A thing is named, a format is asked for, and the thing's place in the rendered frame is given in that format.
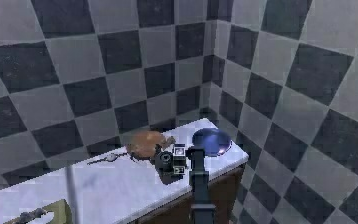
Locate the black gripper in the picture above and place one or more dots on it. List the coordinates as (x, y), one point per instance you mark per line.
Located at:
(164, 161)

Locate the white topped brown cabinet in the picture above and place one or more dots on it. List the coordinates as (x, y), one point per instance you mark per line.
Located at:
(120, 190)

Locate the blue shallow bowl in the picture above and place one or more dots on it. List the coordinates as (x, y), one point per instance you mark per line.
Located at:
(211, 141)

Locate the grey metal spoon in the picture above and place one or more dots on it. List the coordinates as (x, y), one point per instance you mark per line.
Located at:
(111, 157)

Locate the dark grey lumpy thing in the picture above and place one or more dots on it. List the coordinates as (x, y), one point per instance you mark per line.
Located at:
(29, 216)

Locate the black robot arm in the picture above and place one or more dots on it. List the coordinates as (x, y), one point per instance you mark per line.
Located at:
(200, 180)

